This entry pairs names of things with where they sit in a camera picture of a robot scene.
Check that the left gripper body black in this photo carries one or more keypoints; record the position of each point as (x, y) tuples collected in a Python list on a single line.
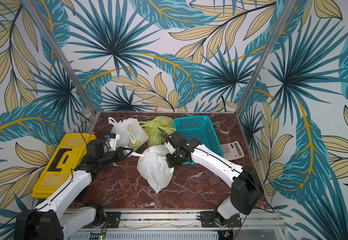
[(110, 156)]

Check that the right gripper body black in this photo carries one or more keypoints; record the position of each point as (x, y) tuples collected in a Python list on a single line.
[(173, 155)]

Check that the white lemon print bag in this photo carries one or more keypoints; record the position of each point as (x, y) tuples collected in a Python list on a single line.
[(132, 135)]

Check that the green avocado print plastic bag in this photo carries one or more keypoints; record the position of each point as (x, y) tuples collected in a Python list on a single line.
[(158, 129)]

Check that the white lemon print plastic bags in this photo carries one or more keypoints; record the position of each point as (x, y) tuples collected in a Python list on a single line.
[(153, 167)]

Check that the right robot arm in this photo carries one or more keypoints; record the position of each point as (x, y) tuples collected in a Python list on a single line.
[(246, 187)]

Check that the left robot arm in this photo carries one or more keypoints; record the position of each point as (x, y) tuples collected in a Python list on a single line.
[(45, 222)]

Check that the teal plastic basket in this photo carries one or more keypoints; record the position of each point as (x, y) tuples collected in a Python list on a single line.
[(200, 128)]

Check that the yellow plastic toolbox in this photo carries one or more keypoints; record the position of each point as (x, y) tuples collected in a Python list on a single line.
[(67, 156)]

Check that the white calculator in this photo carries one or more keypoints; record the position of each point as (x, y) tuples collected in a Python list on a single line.
[(232, 151)]

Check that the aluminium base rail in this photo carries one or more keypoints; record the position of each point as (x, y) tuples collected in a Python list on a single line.
[(177, 224)]

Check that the left metal corner post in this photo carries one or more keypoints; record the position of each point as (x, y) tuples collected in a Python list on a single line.
[(41, 22)]

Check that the metal corner post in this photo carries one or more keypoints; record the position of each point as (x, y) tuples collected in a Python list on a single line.
[(283, 17), (41, 22)]

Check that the right metal corner post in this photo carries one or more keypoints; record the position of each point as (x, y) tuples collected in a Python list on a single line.
[(283, 17)]

